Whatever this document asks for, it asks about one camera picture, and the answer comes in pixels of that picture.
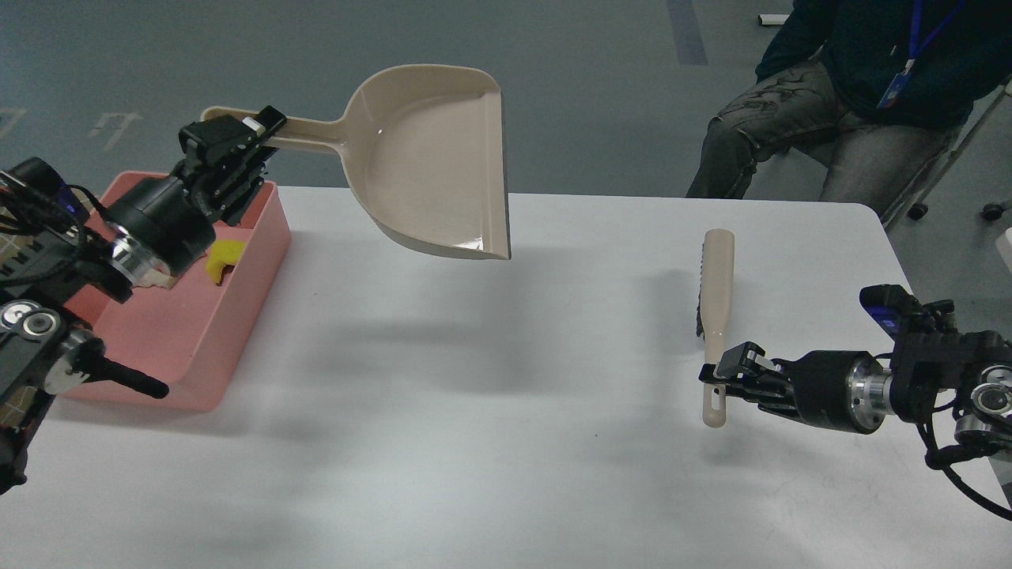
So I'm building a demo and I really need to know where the blue lanyard with badge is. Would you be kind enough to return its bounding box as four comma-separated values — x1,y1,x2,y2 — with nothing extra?
876,0,969,111

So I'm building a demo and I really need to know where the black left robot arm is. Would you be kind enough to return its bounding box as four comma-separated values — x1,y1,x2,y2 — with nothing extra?
1,107,289,492

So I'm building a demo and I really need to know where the white desk foot bar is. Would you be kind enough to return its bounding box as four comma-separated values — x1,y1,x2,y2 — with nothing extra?
757,13,789,28

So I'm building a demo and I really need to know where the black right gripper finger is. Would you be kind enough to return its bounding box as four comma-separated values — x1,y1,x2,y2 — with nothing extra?
715,341,787,382
699,371,791,416

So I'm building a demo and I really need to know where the beige plastic dustpan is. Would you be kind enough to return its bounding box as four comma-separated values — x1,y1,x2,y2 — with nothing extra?
199,64,512,260

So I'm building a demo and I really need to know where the pink plastic bin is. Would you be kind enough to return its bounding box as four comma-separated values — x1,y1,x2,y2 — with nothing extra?
66,183,292,412

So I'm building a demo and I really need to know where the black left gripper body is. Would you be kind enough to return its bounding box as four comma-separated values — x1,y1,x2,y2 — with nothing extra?
104,171,266,288

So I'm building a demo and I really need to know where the white eraser stick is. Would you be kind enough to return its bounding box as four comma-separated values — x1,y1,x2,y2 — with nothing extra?
140,269,179,289

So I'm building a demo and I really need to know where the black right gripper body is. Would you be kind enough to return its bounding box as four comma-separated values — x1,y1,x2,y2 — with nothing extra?
771,352,886,435

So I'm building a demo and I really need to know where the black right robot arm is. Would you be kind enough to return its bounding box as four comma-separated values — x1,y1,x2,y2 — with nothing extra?
698,285,1010,521

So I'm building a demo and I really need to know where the yellow sponge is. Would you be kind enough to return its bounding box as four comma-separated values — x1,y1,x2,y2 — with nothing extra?
205,239,246,287

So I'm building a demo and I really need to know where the beige hand brush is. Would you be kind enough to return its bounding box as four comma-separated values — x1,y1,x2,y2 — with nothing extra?
698,229,736,428

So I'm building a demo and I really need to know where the seated person in teal hoodie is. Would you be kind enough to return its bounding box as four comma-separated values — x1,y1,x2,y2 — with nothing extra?
686,1,1011,223

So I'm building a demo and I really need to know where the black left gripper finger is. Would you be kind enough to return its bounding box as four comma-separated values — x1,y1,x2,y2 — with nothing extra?
178,115,260,163
241,107,288,171

